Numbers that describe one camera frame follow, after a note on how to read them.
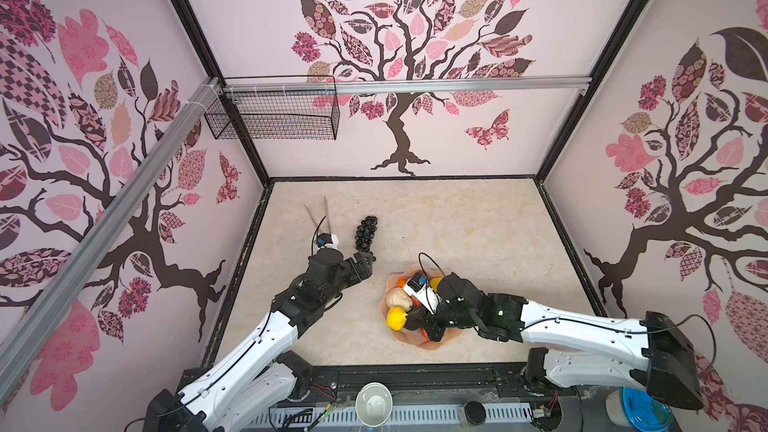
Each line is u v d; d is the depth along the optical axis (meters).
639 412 0.62
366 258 0.94
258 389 0.55
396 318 0.72
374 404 0.71
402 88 0.93
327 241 0.70
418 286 0.64
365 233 0.99
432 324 0.64
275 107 1.63
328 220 1.08
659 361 0.40
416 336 0.76
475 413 0.61
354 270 0.68
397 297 0.79
